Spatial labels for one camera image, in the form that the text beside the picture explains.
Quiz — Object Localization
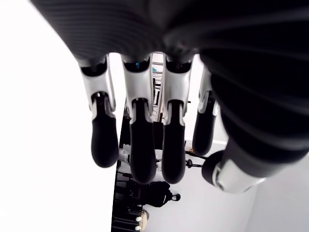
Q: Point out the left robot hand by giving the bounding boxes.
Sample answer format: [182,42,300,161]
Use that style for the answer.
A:
[28,0,309,194]

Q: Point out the black backpack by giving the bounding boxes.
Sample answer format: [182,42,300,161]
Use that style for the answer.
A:
[144,181,182,208]

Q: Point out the black metal rack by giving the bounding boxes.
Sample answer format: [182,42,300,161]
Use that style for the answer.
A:
[111,101,155,232]

